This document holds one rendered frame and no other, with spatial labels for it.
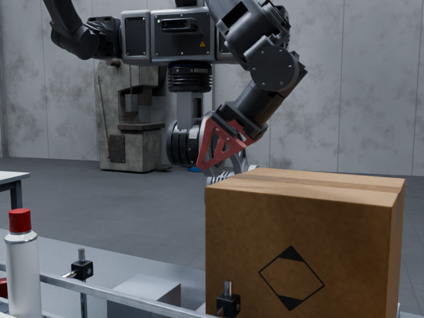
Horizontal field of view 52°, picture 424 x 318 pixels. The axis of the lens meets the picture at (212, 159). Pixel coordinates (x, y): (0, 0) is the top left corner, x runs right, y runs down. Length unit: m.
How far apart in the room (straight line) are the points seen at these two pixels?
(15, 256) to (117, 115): 6.96
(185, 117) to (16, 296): 0.71
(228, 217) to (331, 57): 7.21
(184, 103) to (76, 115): 8.28
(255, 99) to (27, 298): 0.49
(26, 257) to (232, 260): 0.34
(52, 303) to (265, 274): 0.50
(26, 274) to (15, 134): 9.76
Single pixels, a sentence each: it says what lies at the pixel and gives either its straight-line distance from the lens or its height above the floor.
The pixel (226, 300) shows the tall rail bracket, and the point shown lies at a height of 0.97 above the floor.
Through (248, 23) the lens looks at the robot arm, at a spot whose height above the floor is 1.37.
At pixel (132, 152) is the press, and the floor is 0.37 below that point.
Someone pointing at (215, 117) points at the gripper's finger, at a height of 1.24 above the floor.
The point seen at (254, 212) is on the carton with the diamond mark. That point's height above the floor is 1.08.
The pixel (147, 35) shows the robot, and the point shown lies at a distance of 1.33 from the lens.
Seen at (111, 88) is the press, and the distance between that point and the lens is 7.75.
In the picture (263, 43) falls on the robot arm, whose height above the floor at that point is 1.34.
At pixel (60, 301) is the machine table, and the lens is 1.05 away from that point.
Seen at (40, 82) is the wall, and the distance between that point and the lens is 10.04.
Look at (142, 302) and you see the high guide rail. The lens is 0.71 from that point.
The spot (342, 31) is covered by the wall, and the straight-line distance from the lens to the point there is 7.93.
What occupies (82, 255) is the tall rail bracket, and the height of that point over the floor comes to 0.98.
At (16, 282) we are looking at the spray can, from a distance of 0.80.
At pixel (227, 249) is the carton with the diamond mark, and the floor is 1.01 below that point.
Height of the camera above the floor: 1.27
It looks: 8 degrees down
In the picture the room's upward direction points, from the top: straight up
